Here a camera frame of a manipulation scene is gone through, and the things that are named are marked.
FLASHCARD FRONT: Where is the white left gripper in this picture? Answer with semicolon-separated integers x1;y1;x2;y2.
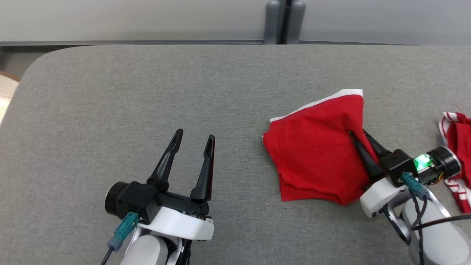
138;129;216;241

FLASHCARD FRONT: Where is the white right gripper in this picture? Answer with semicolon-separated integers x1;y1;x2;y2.
349;129;409;218

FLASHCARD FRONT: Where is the red shorts white stripe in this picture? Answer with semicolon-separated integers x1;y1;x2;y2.
262;89;379;206

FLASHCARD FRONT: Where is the red white basketball jersey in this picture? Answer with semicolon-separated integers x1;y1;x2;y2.
438;112;471;214

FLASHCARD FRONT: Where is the white perforated laundry basket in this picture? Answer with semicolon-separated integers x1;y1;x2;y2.
0;71;21;126

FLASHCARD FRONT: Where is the right camera cable teal plug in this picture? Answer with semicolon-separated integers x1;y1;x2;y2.
400;172;430;265

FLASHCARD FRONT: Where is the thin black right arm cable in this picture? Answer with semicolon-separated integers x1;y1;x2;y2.
409;215;471;232

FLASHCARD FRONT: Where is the grey wall post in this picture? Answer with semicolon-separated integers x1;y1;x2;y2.
263;0;307;45

